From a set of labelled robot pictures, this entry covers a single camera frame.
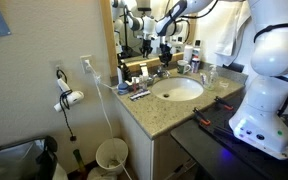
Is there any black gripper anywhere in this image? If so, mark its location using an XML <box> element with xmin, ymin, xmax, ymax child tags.
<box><xmin>159</xmin><ymin>44</ymin><xmax>172</xmax><ymax>67</ymax></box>

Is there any chrome tap faucet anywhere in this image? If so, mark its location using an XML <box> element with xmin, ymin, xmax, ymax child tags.
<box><xmin>153</xmin><ymin>66</ymin><xmax>170</xmax><ymax>78</ymax></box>

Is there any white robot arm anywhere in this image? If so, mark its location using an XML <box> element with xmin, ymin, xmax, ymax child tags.
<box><xmin>221</xmin><ymin>0</ymin><xmax>288</xmax><ymax>160</ymax></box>

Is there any green white mug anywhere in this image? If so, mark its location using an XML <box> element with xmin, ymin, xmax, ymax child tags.
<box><xmin>177</xmin><ymin>60</ymin><xmax>191</xmax><ymax>74</ymax></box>

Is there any white oval sink basin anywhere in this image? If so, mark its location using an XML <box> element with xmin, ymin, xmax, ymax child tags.
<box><xmin>151</xmin><ymin>77</ymin><xmax>204</xmax><ymax>101</ymax></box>

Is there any red white blue can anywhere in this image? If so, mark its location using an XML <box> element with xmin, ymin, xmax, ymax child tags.
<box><xmin>191</xmin><ymin>58</ymin><xmax>200</xmax><ymax>73</ymax></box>

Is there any white black spray can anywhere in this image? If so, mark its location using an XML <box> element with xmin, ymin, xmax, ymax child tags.
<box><xmin>192</xmin><ymin>40</ymin><xmax>201</xmax><ymax>60</ymax></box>

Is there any white blue toothpaste tube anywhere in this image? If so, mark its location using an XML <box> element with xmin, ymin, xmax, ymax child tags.
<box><xmin>200</xmin><ymin>73</ymin><xmax>207</xmax><ymax>86</ymax></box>

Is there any wood framed mirror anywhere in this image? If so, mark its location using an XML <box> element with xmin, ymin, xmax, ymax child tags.
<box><xmin>99</xmin><ymin>0</ymin><xmax>196</xmax><ymax>78</ymax></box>

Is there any blue round jar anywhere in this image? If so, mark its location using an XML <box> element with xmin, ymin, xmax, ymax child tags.
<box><xmin>117</xmin><ymin>83</ymin><xmax>129</xmax><ymax>95</ymax></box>

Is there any clear soap dispenser bottle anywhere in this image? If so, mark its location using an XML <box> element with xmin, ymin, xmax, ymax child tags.
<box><xmin>208</xmin><ymin>65</ymin><xmax>218</xmax><ymax>90</ymax></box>

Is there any white vanity cabinet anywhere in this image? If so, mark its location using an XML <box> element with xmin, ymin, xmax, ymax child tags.
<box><xmin>114</xmin><ymin>91</ymin><xmax>195</xmax><ymax>180</ymax></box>

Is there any orange black clamp right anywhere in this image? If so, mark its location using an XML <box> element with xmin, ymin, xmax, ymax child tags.
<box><xmin>214</xmin><ymin>96</ymin><xmax>234</xmax><ymax>110</ymax></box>

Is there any orange black clamp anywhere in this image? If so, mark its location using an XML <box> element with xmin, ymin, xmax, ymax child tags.
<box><xmin>193</xmin><ymin>107</ymin><xmax>211</xmax><ymax>126</ymax></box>
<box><xmin>214</xmin><ymin>96</ymin><xmax>234</xmax><ymax>110</ymax></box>

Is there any orange black clamp left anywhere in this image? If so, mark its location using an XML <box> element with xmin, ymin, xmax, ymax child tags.
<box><xmin>193</xmin><ymin>107</ymin><xmax>211</xmax><ymax>126</ymax></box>

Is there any white hanging towel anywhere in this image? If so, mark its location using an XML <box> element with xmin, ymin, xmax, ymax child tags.
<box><xmin>215</xmin><ymin>0</ymin><xmax>251</xmax><ymax>66</ymax></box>

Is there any black mobile table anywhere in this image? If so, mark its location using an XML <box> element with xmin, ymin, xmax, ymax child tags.
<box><xmin>171</xmin><ymin>103</ymin><xmax>288</xmax><ymax>180</ymax></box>

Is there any white hair dryer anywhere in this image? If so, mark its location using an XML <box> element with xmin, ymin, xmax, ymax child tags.
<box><xmin>54</xmin><ymin>78</ymin><xmax>84</xmax><ymax>112</ymax></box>

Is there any white trash bin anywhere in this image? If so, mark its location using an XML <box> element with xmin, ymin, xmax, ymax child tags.
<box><xmin>96</xmin><ymin>138</ymin><xmax>128</xmax><ymax>175</ymax></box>

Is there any wall power outlet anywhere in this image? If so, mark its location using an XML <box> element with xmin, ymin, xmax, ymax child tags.
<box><xmin>80</xmin><ymin>55</ymin><xmax>92</xmax><ymax>74</ymax></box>

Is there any white power cable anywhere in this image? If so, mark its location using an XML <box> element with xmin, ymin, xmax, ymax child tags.
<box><xmin>84</xmin><ymin>59</ymin><xmax>133</xmax><ymax>180</ymax></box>

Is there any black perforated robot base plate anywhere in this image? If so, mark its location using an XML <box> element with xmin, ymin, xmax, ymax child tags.
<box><xmin>197</xmin><ymin>96</ymin><xmax>288</xmax><ymax>171</ymax></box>

